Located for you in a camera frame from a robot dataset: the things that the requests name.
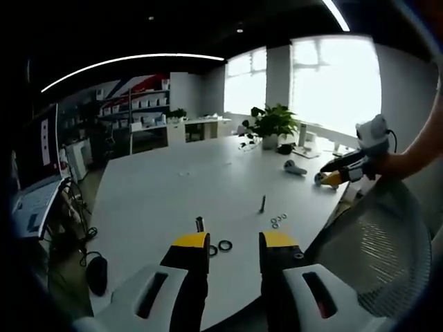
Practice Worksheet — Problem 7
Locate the grey mesh office chair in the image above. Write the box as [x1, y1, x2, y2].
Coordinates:
[303, 174, 434, 320]

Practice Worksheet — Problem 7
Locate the green potted plant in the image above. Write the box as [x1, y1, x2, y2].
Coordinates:
[241, 102, 300, 151]

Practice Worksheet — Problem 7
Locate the black cable bundle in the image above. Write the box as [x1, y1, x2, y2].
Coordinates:
[51, 178, 101, 267]

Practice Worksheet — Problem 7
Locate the curved ceiling light strip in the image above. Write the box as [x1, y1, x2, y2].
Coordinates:
[40, 53, 225, 94]

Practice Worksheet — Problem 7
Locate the white handheld controller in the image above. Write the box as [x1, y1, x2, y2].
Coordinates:
[283, 160, 309, 177]

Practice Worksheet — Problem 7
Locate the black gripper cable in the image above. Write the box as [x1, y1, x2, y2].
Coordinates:
[384, 128, 399, 153]

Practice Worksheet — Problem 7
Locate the black computer mouse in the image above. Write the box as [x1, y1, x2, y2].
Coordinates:
[85, 255, 109, 297]

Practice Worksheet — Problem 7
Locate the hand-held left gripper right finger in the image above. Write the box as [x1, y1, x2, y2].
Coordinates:
[259, 230, 389, 332]

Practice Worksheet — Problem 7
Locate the storage shelf with white bins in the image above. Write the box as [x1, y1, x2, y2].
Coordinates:
[95, 78, 172, 155]

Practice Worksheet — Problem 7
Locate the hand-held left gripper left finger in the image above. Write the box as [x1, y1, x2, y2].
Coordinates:
[71, 232, 212, 332]

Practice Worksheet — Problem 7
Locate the white low cabinet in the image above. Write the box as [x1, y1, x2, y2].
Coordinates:
[165, 116, 232, 146]

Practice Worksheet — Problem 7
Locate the open laptop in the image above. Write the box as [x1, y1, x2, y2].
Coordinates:
[9, 102, 72, 240]

